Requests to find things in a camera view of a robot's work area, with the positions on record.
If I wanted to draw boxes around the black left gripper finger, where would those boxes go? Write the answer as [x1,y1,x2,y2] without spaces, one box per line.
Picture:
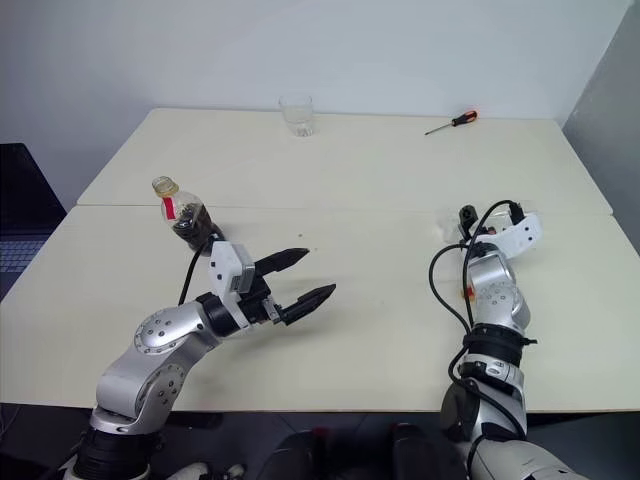
[253,246,312,278]
[281,283,337,327]

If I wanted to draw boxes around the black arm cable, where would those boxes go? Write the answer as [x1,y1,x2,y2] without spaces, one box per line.
[428,199,526,441]
[178,233,221,305]

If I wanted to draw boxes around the clear glass tumbler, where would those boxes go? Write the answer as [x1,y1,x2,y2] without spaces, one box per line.
[278,94,315,138]

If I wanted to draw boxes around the small bottle with yellow cap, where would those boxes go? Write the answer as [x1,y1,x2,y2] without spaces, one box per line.
[151,174,226,252]

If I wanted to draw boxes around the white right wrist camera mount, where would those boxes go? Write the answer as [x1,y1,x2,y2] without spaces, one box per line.
[477,211,544,259]

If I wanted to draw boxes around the large white rounded object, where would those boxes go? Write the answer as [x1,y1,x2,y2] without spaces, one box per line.
[172,462,209,480]

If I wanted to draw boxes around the orange and black screwdriver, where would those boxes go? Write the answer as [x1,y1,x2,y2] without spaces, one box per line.
[424,108,480,136]

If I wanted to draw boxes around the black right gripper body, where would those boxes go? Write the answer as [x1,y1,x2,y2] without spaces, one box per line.
[457,203,500,246]

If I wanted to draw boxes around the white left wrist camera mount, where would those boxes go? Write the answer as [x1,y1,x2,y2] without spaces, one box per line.
[208,240,258,331]

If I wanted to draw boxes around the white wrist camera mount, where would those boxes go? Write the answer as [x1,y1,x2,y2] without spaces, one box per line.
[208,240,258,331]
[477,211,544,259]

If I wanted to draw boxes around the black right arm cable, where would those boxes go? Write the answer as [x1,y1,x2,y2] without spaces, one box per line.
[428,199,526,441]

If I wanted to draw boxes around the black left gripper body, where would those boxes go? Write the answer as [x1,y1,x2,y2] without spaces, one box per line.
[242,273,287,326]

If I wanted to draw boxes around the dark laptop computer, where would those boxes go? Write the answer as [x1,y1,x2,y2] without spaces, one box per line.
[0,143,69,302]

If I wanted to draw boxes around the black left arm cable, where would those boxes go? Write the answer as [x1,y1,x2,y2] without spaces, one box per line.
[178,233,221,305]

